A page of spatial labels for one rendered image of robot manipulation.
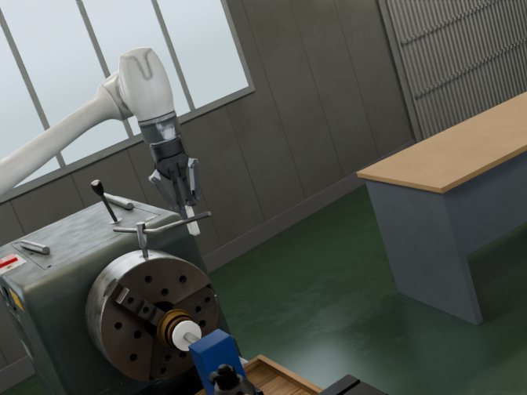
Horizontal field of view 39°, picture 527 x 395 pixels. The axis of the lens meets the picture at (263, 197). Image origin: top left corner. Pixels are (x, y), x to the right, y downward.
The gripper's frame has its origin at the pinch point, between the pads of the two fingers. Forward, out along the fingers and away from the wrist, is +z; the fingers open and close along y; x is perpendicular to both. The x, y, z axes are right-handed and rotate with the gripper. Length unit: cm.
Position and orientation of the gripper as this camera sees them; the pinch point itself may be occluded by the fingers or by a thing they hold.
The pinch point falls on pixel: (190, 220)
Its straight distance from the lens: 176.7
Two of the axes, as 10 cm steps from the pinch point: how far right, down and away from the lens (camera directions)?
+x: -5.0, -1.0, 8.6
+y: 8.2, -3.7, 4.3
